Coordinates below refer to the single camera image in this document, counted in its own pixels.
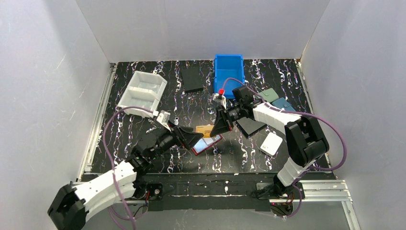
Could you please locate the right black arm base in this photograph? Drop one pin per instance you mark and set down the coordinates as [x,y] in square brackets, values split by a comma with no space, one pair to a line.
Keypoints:
[291,198]

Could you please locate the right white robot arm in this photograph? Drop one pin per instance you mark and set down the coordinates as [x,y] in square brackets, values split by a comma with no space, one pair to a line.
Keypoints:
[305,139]

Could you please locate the blue plastic bin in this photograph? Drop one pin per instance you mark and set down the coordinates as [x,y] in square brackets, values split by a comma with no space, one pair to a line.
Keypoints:
[228,66]

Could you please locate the blue card holder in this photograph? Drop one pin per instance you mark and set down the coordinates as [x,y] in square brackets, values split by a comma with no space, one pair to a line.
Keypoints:
[282,103]

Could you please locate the white card holder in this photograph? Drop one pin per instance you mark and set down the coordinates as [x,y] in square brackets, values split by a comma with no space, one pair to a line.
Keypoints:
[271,144]

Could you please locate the white divided tray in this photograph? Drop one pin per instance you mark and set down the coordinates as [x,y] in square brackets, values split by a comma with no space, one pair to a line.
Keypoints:
[142,94]

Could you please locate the red card holder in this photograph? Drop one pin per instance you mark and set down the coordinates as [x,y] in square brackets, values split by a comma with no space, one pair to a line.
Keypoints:
[205,143]

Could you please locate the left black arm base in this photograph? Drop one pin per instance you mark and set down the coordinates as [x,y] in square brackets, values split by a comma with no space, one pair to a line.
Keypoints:
[148,191]

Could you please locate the green card holder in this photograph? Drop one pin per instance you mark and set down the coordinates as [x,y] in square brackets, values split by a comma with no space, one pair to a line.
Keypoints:
[269,95]

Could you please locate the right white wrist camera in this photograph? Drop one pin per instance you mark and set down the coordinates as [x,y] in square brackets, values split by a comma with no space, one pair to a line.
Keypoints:
[219,97]

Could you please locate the black foam pad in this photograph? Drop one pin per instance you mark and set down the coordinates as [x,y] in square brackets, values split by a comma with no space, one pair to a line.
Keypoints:
[192,80]

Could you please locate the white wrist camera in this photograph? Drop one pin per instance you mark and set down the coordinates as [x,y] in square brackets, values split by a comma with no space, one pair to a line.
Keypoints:
[219,97]
[162,117]

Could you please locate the aluminium frame rail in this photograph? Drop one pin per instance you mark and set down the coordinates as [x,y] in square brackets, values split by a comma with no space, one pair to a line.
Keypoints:
[235,194]

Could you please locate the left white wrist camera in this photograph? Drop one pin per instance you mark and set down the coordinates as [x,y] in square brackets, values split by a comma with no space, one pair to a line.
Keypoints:
[162,117]

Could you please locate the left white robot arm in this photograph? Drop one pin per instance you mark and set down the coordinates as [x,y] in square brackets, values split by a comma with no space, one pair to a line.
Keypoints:
[73,206]

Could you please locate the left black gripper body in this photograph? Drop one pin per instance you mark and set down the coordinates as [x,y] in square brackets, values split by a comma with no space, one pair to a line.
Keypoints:
[183,136]

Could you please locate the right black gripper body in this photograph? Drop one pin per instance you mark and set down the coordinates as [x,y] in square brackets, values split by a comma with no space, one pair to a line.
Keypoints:
[226,116]

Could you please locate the black notebook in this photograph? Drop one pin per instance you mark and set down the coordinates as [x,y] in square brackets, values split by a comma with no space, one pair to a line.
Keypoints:
[249,127]

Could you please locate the orange credit card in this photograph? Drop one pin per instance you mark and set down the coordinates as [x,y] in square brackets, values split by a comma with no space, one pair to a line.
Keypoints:
[205,130]

